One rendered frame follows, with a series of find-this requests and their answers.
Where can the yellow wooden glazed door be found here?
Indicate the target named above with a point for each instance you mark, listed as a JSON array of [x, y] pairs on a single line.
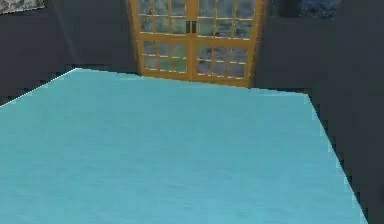
[[190, 40], [194, 40]]

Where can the dark blue framed wall picture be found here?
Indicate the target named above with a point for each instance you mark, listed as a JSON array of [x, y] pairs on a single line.
[[313, 7]]

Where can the grey framed wall picture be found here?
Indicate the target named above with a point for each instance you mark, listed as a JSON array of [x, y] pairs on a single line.
[[20, 4]]

